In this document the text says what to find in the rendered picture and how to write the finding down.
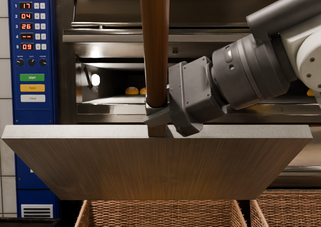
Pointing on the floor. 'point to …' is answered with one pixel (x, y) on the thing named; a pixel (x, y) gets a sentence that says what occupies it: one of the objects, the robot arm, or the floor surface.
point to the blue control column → (19, 115)
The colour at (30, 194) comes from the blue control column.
